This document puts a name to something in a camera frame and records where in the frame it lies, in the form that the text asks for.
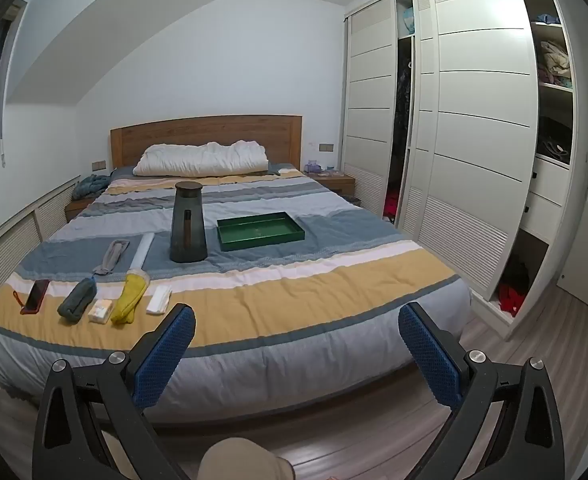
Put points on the dark bag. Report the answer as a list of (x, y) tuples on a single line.
[(554, 142)]

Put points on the blue folded clothes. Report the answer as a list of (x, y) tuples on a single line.
[(547, 19)]

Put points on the striped bedspread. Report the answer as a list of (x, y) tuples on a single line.
[(324, 285)]

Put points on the red clothes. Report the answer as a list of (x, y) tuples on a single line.
[(513, 295), (390, 206)]

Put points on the tissue packet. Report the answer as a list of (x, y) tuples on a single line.
[(101, 311)]

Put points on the white pillow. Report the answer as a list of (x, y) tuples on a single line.
[(198, 160)]

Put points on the phone in red case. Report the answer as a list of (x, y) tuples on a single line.
[(36, 295)]

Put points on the dark hanging clothes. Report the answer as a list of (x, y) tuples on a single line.
[(402, 110)]

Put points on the white sliding-door wardrobe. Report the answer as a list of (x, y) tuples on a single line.
[(474, 135)]

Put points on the pile of pale clothes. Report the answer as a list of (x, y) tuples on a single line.
[(554, 62)]

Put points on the wooden headboard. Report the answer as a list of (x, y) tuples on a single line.
[(198, 130)]

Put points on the dark grey lidded jar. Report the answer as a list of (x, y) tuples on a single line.
[(188, 230)]

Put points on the green tray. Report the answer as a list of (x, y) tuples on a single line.
[(259, 230)]

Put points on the dark trash bin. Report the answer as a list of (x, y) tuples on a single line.
[(354, 201)]

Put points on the person's leg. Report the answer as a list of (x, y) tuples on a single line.
[(246, 462)]

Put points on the white towel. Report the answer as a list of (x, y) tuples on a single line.
[(141, 255)]

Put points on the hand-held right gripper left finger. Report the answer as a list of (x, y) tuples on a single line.
[(166, 355)]

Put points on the white slatted wall cabinet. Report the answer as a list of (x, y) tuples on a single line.
[(3, 250)]

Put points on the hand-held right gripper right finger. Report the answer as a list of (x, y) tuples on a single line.
[(429, 360)]

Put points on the dark grey towel blue edge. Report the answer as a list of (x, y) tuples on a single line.
[(76, 300)]

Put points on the grey sock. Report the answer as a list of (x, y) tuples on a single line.
[(113, 255)]

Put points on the purple tissue box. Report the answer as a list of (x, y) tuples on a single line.
[(313, 166)]

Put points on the yellow cloth with white cuff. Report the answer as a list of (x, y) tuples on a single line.
[(128, 295)]

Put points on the wooden nightstand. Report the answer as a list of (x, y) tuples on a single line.
[(76, 207), (336, 182)]

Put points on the blue crumpled cloth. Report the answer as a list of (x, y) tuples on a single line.
[(88, 186)]

